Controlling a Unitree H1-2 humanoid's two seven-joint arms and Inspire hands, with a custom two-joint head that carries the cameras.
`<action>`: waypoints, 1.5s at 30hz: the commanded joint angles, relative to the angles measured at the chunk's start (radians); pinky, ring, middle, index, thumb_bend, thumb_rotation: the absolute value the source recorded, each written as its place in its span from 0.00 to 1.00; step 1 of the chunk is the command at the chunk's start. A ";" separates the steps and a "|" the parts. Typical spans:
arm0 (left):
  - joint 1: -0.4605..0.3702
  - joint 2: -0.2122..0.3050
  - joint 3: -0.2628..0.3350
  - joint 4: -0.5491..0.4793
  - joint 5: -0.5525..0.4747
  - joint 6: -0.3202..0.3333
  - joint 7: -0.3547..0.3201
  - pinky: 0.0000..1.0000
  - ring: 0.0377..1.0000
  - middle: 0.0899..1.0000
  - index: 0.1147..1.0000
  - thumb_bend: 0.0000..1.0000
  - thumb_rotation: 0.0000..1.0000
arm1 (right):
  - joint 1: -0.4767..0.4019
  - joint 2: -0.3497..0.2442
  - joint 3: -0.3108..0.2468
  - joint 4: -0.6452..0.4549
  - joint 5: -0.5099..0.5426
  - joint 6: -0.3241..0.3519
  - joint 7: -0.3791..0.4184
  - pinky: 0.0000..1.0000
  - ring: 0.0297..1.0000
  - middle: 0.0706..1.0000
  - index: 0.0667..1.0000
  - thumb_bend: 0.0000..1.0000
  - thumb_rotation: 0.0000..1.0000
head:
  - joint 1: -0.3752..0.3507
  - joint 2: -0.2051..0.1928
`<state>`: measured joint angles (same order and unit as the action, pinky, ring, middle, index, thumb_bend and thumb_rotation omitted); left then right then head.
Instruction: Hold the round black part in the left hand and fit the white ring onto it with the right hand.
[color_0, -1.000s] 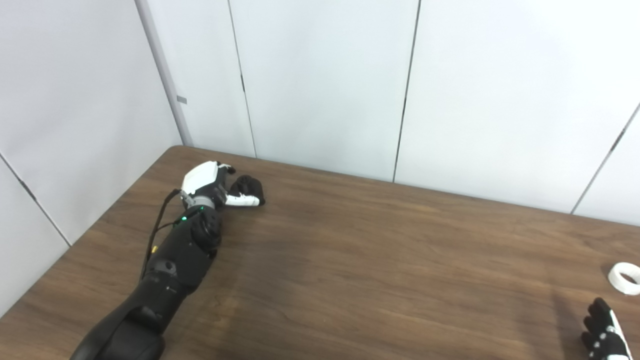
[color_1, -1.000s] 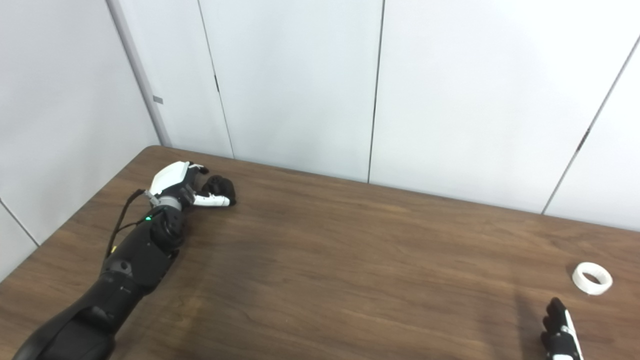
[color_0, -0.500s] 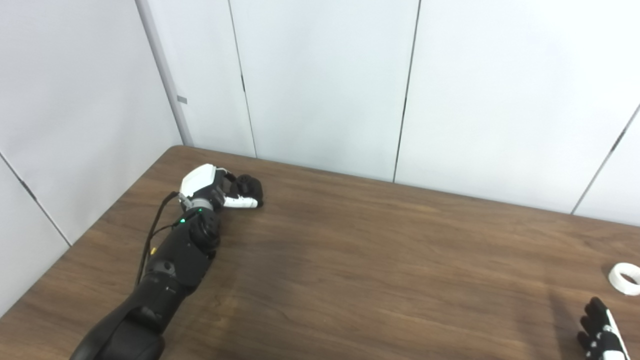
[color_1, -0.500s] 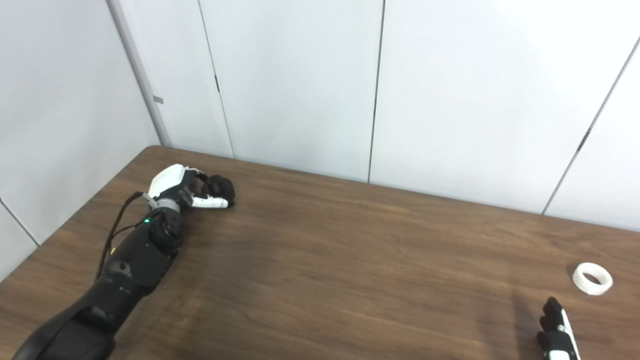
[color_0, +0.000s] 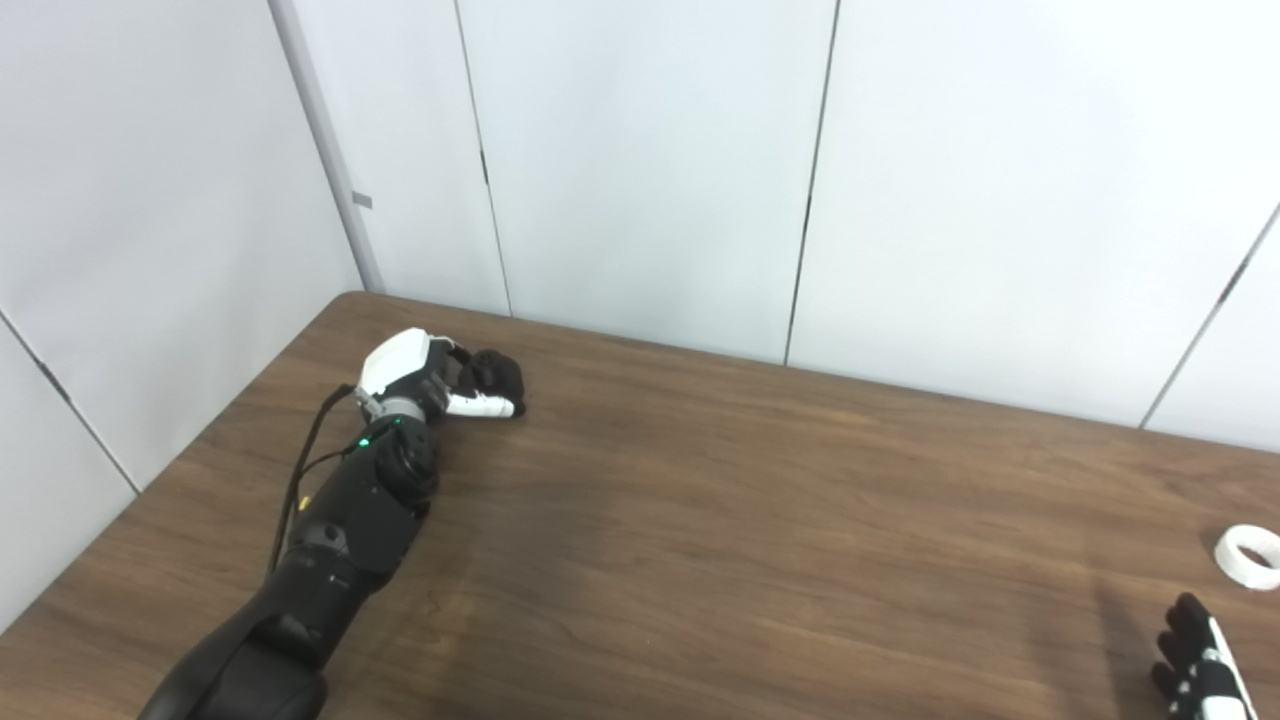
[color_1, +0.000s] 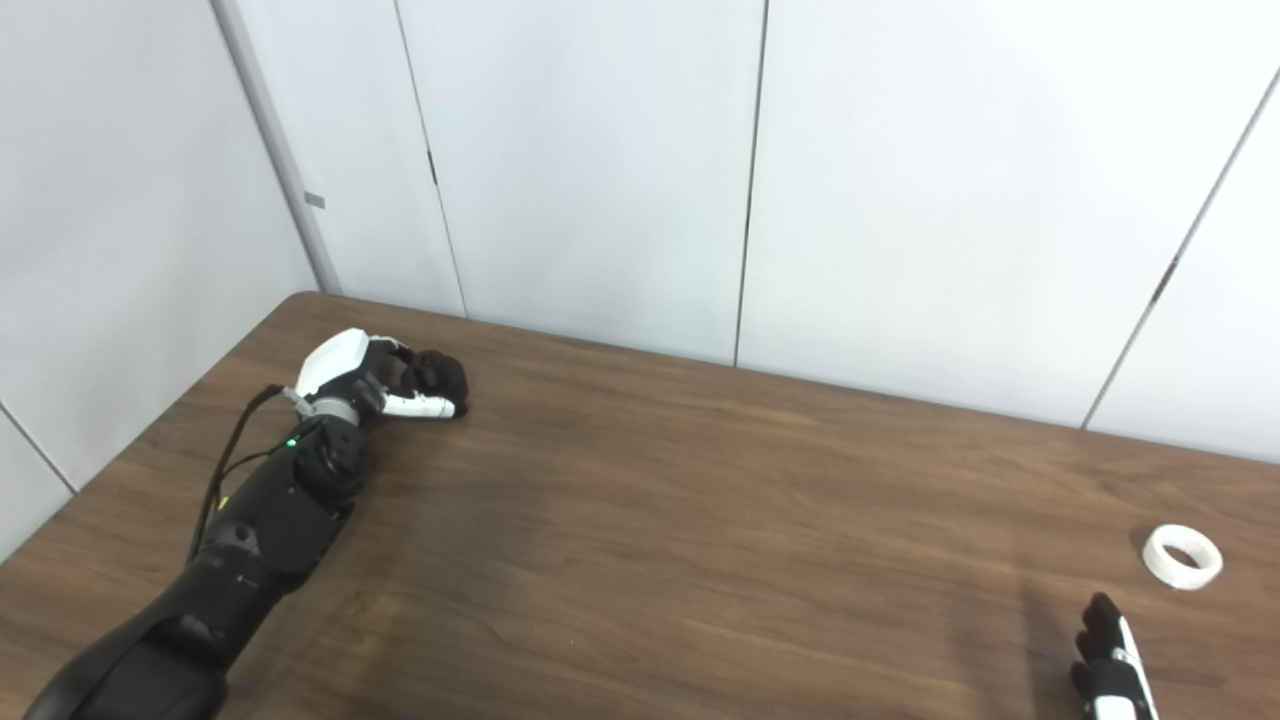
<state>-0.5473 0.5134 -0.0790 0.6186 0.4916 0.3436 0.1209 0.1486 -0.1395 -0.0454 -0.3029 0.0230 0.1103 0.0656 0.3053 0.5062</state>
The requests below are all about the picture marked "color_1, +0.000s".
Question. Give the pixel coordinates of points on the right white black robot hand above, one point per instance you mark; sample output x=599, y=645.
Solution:
x=1105, y=680

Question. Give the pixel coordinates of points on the round black plastic part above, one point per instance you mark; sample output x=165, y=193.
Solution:
x=445, y=375

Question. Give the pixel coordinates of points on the grey wall corner post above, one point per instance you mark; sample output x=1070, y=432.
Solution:
x=275, y=150

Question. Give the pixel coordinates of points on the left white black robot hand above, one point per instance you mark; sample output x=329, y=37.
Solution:
x=340, y=355

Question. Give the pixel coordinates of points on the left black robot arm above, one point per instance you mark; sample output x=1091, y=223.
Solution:
x=270, y=520

